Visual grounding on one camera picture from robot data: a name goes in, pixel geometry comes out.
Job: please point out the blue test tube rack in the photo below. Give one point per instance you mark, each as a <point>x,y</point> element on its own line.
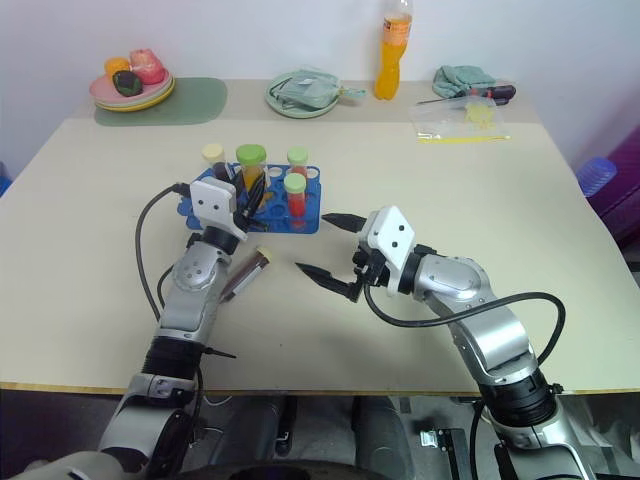
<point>272,207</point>

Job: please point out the dark rounded robot leg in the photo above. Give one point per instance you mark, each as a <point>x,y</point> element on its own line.
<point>380,435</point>
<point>255,430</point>

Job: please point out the large green capped orange tube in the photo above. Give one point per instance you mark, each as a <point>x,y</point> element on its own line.
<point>251,156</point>

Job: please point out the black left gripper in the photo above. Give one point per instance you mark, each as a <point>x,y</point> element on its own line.
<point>242,197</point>

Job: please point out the dark brown toy fruit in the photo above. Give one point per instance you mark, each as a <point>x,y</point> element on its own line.
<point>127,82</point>

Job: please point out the dark red cream capped tube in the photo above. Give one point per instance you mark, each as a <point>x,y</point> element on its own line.
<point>248,272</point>

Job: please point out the green capped red test tube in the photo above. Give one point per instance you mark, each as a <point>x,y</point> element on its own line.
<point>295,192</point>
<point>297,156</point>

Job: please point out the orange toy fruit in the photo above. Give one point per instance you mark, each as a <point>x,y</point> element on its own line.
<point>116,65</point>

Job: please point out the orange soda bottle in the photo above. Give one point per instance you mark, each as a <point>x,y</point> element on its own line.
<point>392,60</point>

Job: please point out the blue object at table side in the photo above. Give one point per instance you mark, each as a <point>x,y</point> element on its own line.
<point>4,180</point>

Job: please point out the clear pouch with green zip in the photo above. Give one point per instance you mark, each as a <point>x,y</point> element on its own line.
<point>305,90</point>

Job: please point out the pale green plate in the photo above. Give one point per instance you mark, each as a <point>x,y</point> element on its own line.
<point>280,107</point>

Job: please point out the purple plastic container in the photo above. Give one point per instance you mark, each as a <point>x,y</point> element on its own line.
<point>622,200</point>

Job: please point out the green table mat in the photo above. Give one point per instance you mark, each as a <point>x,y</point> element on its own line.
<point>200,102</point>

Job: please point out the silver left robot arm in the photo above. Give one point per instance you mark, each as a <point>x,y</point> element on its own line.
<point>187,300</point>

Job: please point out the cream capped test tube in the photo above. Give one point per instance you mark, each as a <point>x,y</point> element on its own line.
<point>212,152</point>

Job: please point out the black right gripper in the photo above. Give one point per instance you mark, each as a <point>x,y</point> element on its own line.
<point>371,272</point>

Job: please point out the green cloth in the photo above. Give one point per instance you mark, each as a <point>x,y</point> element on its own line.
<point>460,77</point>

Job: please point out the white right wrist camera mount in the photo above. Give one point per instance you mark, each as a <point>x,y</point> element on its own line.
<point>392,237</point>

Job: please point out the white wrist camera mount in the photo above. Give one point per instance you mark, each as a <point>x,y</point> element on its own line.
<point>212,200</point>
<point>392,237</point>

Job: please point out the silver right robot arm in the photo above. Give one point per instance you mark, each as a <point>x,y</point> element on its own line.
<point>480,310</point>

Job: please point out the beige robot torso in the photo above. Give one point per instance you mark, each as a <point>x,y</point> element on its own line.
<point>60,467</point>

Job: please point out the clear zip bag yellow strip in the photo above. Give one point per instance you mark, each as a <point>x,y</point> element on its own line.
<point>460,122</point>

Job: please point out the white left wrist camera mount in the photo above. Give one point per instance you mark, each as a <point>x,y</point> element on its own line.
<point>212,200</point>

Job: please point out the pink plate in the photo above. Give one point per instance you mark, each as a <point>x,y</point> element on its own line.
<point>105,92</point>

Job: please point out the yellow plate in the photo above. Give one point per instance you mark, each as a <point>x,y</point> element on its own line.
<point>160,100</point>

